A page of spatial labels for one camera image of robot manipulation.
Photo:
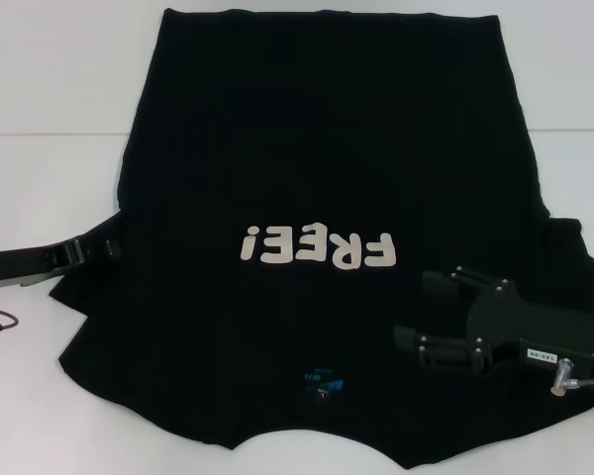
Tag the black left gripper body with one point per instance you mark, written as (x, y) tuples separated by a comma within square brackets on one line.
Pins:
[(25, 264)]

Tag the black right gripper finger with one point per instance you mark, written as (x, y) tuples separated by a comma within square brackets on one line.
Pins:
[(450, 283), (440, 351)]

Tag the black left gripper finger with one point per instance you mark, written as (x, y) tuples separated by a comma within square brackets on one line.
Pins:
[(76, 251)]

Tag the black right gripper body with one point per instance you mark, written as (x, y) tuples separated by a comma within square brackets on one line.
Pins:
[(524, 331)]

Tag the black shirt with FREE print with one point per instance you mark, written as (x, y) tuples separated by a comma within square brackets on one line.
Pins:
[(302, 148)]

